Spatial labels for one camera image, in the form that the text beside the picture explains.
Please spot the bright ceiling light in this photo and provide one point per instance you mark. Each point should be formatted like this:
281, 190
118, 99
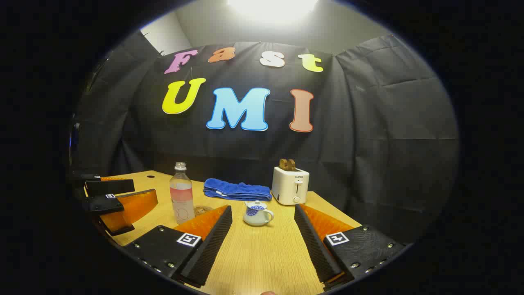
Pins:
272, 8

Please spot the blue folded towel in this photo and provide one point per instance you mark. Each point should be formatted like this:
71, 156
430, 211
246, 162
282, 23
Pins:
237, 191

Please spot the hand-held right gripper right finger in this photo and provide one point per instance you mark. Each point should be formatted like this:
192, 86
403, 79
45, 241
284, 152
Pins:
313, 241

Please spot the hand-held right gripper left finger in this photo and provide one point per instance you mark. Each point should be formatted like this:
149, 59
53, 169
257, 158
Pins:
213, 246

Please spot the black backdrop cloth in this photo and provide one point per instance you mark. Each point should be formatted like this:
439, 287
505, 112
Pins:
368, 143

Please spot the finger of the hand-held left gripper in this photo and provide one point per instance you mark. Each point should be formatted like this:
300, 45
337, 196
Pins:
110, 187
104, 203

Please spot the clear plastic water bottle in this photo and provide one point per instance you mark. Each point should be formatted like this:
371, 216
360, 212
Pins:
182, 196

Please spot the white blue-patterned teacup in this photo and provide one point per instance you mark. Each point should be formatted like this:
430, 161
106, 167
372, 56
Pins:
254, 218

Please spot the white teacup lid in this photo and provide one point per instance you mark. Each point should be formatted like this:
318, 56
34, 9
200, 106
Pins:
256, 205

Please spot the brown toast slice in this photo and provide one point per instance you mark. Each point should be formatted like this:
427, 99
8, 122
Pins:
283, 164
292, 165

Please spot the round patterned coaster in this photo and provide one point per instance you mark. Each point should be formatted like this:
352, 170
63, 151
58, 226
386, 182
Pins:
202, 210

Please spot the white toaster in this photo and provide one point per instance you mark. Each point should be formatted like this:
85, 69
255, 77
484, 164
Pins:
288, 186

